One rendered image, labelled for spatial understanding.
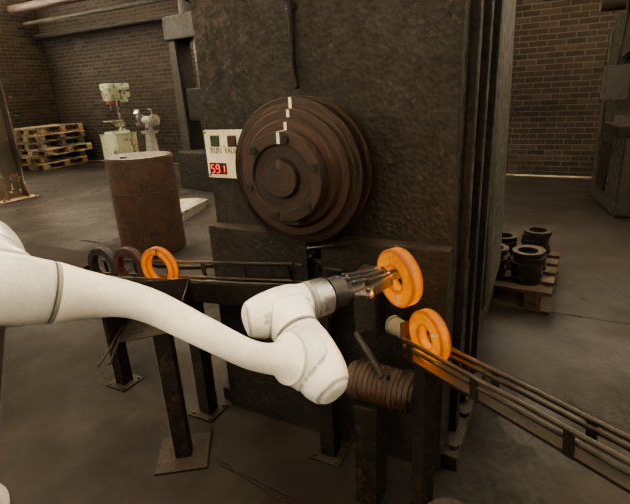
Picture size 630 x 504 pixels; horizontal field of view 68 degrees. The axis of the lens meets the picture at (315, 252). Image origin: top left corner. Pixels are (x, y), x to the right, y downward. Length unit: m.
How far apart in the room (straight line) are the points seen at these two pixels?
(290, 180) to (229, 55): 0.58
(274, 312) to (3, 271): 0.49
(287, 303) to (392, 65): 0.84
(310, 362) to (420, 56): 0.96
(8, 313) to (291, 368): 0.47
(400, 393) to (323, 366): 0.60
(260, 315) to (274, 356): 0.14
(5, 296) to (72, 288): 0.09
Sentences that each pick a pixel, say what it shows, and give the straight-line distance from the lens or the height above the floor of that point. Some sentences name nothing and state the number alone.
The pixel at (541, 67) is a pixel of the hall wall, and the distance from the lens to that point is 7.41.
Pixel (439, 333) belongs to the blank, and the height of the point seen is 0.75.
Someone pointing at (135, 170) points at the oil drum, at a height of 0.79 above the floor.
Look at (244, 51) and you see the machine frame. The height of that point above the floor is 1.50.
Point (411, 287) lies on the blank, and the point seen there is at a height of 0.91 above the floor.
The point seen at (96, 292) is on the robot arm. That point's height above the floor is 1.08.
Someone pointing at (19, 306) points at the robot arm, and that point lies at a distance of 0.79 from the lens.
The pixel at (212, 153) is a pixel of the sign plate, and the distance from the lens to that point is 1.88.
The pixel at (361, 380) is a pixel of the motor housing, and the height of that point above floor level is 0.51.
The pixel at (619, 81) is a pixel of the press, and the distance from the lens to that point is 5.34.
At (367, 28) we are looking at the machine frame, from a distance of 1.56.
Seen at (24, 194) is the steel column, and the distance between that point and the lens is 8.45.
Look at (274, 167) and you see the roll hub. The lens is 1.45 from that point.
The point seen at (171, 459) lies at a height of 0.01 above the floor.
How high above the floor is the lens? 1.38
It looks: 19 degrees down
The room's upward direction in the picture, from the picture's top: 3 degrees counter-clockwise
